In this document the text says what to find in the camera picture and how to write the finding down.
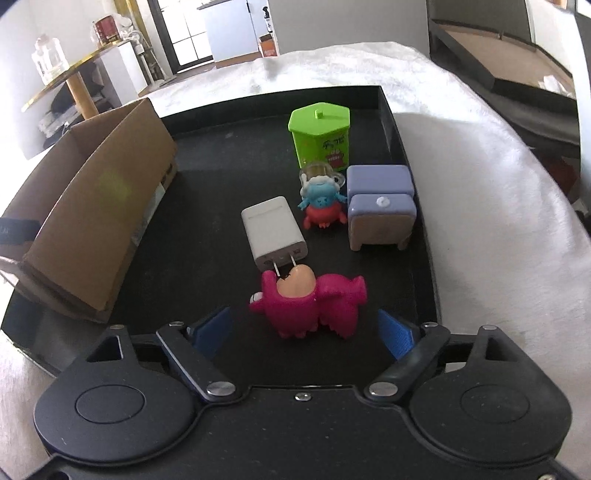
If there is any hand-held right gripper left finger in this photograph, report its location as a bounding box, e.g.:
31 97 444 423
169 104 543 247
87 306 237 403

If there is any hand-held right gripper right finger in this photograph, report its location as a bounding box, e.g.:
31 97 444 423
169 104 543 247
364 308 509 403

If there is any pink monster toy figurine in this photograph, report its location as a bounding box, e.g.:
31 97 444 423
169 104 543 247
249 264 369 341

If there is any purple beige toy cabinet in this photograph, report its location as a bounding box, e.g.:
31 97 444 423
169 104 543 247
348 194 418 253

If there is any white charger plug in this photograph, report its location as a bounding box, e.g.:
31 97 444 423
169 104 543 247
241 196 308 278

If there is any blue and red figurine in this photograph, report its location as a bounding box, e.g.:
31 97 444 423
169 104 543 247
298 162 348 230

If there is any purple toy block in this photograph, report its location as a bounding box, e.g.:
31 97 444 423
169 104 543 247
346 165 416 200

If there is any black tray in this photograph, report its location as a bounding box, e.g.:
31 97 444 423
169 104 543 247
0 85 444 377

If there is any brown cardboard box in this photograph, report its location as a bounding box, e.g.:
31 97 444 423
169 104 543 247
0 98 179 324

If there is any green hexagonal lidded container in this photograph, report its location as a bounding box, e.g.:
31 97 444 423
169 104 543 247
288 104 352 171

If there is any white fluffy blanket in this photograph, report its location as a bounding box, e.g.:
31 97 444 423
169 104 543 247
0 41 591 462

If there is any white side cabinet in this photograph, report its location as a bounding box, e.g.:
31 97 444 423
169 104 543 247
99 42 149 106

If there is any black chair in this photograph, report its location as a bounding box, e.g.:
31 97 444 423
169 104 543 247
44 60 116 125

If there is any round gold-edged table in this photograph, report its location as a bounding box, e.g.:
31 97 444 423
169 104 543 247
21 39 136 118

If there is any white plastic bag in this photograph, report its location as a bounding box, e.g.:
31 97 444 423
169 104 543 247
538 74 573 95

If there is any white kitchen cabinet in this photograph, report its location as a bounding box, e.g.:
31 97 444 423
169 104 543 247
198 0 273 66

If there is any black framed glass door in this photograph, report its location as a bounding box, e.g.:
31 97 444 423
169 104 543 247
152 0 215 71

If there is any clear plastic jar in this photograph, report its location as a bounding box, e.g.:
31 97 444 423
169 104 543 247
31 34 64 85

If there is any red tin can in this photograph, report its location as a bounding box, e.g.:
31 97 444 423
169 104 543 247
93 16 117 45

